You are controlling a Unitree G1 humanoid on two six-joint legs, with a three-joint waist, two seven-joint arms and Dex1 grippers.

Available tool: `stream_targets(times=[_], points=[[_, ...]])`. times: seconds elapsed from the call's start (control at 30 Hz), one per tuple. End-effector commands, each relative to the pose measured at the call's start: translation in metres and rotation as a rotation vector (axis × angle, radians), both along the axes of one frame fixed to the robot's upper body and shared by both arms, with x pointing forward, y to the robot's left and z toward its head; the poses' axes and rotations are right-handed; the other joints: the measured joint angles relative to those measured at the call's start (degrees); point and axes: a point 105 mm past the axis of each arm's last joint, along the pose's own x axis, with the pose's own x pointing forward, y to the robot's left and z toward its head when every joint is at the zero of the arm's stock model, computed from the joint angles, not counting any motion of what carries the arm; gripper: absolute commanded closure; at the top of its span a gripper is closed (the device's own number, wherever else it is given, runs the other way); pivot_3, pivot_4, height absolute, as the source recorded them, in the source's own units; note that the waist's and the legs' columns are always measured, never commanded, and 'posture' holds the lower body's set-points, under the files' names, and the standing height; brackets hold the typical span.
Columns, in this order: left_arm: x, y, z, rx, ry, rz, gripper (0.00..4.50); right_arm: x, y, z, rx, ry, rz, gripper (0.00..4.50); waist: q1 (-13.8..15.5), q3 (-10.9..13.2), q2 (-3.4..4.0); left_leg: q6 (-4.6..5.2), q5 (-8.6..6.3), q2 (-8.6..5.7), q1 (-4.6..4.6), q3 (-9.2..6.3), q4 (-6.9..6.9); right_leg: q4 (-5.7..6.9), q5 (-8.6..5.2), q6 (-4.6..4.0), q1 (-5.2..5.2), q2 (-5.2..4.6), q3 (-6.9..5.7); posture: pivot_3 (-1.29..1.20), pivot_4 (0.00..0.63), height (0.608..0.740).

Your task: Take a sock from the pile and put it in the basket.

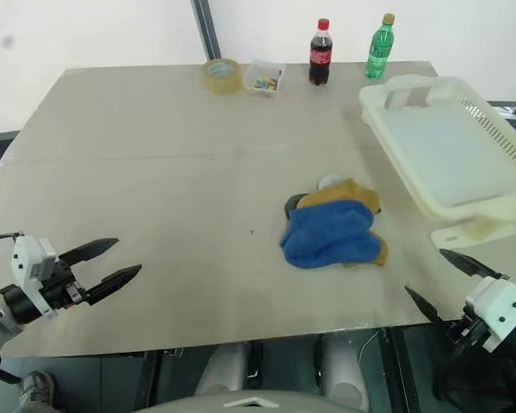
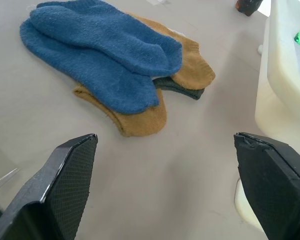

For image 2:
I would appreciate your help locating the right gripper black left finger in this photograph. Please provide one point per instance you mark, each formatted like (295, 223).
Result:
(52, 195)

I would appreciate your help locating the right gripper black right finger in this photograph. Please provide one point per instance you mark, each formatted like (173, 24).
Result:
(277, 190)

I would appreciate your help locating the blue fuzzy sock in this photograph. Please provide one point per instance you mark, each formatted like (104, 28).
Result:
(102, 32)
(90, 82)

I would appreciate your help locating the white plastic basket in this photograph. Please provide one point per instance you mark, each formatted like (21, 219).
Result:
(277, 75)

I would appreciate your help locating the mustard yellow knit sock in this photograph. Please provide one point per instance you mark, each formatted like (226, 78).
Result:
(140, 122)
(192, 70)

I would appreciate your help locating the dark green cloth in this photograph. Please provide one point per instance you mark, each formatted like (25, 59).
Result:
(190, 93)

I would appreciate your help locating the cola bottle with red cap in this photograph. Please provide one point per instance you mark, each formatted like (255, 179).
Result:
(247, 6)

